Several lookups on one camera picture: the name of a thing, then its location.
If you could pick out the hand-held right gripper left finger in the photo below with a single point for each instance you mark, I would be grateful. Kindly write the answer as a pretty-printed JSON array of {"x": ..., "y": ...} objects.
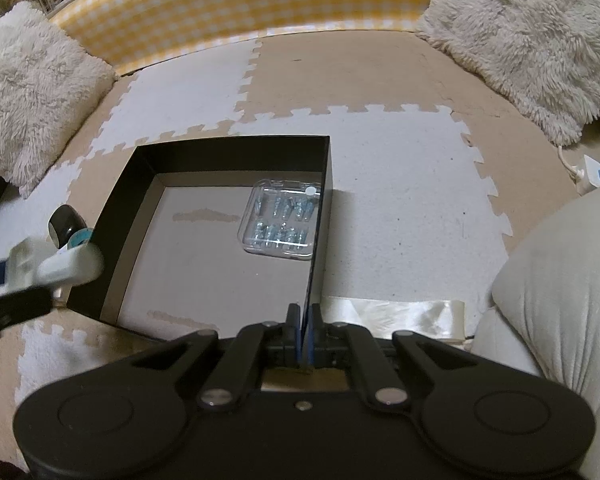
[{"x": 292, "y": 331}]

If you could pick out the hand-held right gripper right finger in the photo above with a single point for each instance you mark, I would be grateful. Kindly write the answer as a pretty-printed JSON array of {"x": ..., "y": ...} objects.
[{"x": 317, "y": 332}]

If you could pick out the white grey plastic part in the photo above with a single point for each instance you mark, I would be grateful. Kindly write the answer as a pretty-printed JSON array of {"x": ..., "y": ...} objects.
[{"x": 55, "y": 262}]

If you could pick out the black tape roll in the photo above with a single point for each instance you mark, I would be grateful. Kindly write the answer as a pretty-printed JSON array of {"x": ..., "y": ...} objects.
[{"x": 60, "y": 222}]

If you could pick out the clear tape roll teal core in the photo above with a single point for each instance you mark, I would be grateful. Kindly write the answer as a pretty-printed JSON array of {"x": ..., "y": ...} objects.
[{"x": 81, "y": 237}]

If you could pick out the black cardboard box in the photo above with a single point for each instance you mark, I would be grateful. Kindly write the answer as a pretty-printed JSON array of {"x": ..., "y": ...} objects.
[{"x": 205, "y": 270}]

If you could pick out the clear plastic screw case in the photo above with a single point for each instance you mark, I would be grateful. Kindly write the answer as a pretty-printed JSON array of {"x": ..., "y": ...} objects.
[{"x": 280, "y": 220}]

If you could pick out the beige white foam puzzle mat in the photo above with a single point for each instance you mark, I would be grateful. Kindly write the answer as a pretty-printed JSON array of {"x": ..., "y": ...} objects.
[{"x": 405, "y": 185}]

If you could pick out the fluffy white pillow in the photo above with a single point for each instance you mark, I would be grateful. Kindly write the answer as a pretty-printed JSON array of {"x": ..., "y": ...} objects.
[
  {"x": 30, "y": 95},
  {"x": 520, "y": 35}
]

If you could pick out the cream leather cushion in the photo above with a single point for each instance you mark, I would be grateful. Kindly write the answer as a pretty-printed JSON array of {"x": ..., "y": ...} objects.
[{"x": 565, "y": 310}]

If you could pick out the white power strip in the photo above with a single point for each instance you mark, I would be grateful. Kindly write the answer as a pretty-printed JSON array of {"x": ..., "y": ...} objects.
[{"x": 597, "y": 172}]

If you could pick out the yellow checkered bumper cushion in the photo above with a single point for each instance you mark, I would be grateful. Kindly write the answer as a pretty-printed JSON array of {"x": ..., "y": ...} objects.
[{"x": 230, "y": 5}]

